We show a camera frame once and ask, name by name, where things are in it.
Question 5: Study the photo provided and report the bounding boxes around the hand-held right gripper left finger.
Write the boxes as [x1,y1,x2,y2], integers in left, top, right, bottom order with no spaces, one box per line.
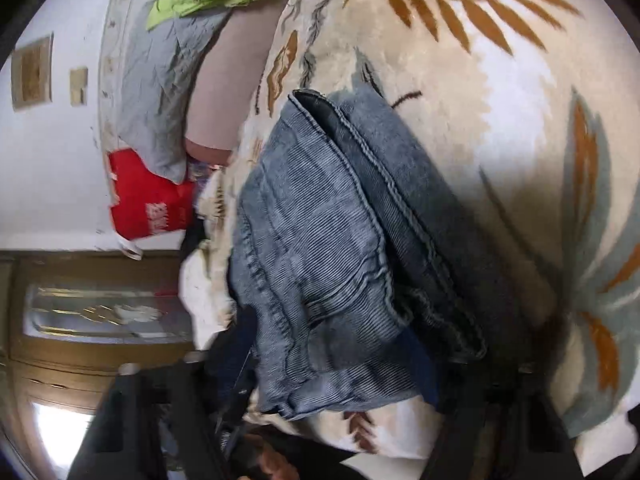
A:
[65,305,266,480]

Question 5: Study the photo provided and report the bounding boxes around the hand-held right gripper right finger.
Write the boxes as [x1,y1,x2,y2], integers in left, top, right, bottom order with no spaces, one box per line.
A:
[400,330,586,480]

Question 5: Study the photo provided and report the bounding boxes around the blue denim pants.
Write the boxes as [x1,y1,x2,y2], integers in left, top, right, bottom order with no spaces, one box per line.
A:
[227,82,506,421]

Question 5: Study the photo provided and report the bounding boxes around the person's left hand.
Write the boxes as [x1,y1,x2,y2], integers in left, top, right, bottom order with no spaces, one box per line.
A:
[246,432,301,480]

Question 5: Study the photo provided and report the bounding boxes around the cream small print pillow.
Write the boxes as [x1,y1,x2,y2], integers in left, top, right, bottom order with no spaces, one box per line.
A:
[179,250,241,351]

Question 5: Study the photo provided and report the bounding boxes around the black cloth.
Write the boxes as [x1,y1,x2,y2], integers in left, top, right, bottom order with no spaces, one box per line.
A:
[177,220,208,261]

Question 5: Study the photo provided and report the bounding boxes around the wooden cabinet with glass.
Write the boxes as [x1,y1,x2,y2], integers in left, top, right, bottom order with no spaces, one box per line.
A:
[0,250,201,461]

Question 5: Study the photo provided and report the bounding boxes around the red shopping bag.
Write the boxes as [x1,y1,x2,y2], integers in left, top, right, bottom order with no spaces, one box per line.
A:
[106,147,198,261]

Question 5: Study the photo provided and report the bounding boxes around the grey quilted pillow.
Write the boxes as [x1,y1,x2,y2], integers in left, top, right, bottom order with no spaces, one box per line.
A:
[116,7,236,183]

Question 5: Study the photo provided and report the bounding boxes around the leaf print blanket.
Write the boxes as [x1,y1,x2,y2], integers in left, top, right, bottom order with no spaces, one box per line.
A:
[197,0,640,466]

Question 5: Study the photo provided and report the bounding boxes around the large framed wall picture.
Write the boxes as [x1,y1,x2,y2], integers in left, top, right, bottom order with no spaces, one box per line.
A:
[10,34,55,111]

